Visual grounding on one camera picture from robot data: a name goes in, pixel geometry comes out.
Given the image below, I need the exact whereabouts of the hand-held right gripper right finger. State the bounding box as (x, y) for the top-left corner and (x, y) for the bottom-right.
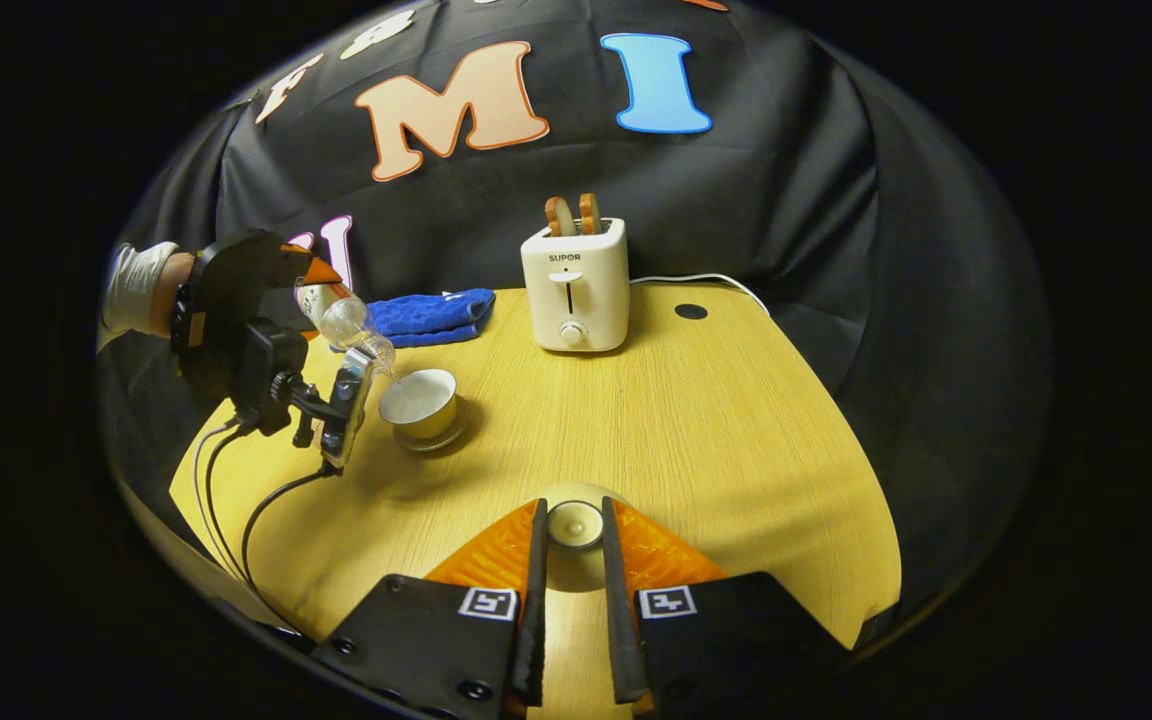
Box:
(600, 497), (853, 720)

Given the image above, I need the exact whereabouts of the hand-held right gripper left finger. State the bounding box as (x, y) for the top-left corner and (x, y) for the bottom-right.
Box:
(311, 498), (549, 720)

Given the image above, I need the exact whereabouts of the white teacup lid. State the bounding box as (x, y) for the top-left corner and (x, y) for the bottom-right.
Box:
(534, 482), (629, 594)

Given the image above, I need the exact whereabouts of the clear water bottle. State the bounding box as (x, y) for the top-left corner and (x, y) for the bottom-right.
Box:
(294, 280), (398, 378)

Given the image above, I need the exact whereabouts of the white and gold teacup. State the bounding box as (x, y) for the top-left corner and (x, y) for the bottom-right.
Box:
(378, 368), (470, 453)

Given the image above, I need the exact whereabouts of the blue folded towel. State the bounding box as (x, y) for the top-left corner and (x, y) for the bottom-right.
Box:
(366, 288), (497, 349)

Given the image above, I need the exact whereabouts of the white toaster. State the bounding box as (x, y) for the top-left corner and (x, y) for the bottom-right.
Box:
(521, 218), (631, 353)

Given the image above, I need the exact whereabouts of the black backdrop cloth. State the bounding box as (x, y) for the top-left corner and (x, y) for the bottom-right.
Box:
(96, 0), (1052, 621)

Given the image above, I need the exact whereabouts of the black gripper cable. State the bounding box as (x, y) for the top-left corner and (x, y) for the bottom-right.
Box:
(202, 425), (259, 593)
(239, 465), (337, 641)
(190, 420), (242, 579)

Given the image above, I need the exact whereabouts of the white toaster cable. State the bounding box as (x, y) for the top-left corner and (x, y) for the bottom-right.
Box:
(629, 272), (772, 317)

